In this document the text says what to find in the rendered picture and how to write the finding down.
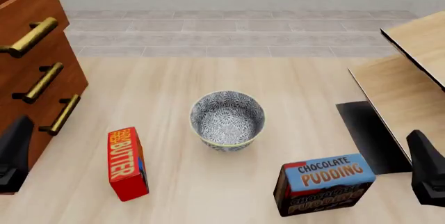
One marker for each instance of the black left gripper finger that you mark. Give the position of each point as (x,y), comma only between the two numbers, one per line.
(15,145)

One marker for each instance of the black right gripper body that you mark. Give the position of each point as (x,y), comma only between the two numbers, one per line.
(431,191)

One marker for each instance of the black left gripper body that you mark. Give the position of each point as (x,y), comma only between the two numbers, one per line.
(10,179)

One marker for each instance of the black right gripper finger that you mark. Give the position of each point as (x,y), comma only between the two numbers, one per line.
(427,156)

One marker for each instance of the black patterned bowl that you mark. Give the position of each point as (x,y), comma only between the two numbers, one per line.
(226,125)

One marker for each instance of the pale wood panel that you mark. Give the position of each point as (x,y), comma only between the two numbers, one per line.
(396,96)
(422,38)

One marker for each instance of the chocolate pudding box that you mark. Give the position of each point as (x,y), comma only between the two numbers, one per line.
(323,182)

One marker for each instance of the red butter box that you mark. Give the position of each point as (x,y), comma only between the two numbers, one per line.
(123,156)

